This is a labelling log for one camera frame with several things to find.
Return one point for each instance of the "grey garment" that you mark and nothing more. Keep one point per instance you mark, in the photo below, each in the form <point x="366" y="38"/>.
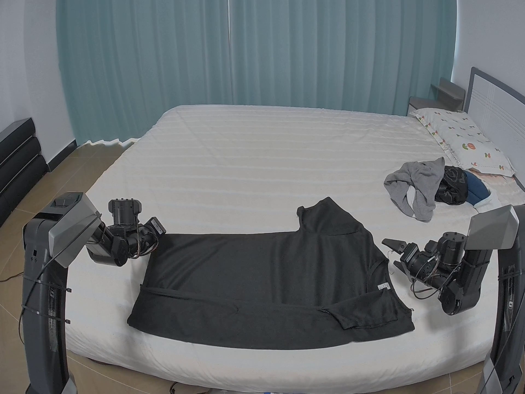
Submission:
<point x="422" y="177"/>

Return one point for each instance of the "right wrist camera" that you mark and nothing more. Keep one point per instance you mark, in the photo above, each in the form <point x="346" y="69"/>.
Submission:
<point x="411" y="253"/>

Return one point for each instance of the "black chest of drawers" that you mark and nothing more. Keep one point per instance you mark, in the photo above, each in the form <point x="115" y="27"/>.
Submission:
<point x="20" y="158"/>

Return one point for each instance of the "blue-green curtain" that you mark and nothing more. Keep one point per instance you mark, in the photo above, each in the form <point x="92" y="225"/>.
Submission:
<point x="340" y="43"/>
<point x="143" y="56"/>

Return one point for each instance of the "dark blue garment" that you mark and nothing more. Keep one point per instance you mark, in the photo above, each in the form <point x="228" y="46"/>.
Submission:
<point x="475" y="189"/>

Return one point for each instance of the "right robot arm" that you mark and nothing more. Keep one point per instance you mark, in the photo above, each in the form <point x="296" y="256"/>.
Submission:
<point x="467" y="277"/>

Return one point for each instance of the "white garment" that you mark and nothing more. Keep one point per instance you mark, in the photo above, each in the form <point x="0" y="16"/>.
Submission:
<point x="488" y="199"/>

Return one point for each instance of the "bed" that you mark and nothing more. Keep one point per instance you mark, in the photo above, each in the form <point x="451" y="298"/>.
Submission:
<point x="266" y="154"/>

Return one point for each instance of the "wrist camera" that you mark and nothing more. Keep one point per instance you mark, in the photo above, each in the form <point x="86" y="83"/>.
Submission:
<point x="158" y="227"/>
<point x="411" y="253"/>

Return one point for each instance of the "black patterned garment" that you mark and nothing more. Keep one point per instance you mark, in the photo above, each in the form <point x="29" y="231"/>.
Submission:
<point x="453" y="185"/>

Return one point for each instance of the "white printed pillow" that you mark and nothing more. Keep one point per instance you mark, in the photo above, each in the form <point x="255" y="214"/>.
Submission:
<point x="459" y="133"/>

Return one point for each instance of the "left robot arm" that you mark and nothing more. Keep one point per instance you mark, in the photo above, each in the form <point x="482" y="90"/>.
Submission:
<point x="69" y="228"/>

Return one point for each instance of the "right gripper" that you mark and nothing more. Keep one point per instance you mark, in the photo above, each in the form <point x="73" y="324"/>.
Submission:
<point x="426" y="271"/>

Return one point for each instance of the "black long-sleeved top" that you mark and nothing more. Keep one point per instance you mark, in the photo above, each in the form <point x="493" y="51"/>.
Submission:
<point x="254" y="285"/>

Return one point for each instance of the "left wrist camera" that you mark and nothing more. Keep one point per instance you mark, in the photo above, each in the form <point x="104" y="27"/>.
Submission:
<point x="158" y="227"/>

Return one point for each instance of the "grey bedside table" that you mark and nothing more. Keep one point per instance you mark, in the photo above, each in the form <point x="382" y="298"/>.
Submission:
<point x="447" y="88"/>

